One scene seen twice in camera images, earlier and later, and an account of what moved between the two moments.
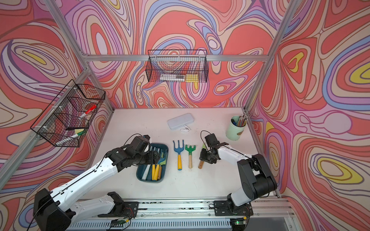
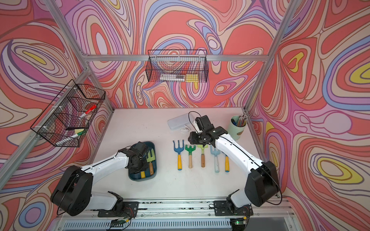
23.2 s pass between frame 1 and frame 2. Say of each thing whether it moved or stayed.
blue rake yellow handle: stayed
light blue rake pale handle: moved
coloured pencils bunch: stayed
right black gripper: moved
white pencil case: stayed
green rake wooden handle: stayed
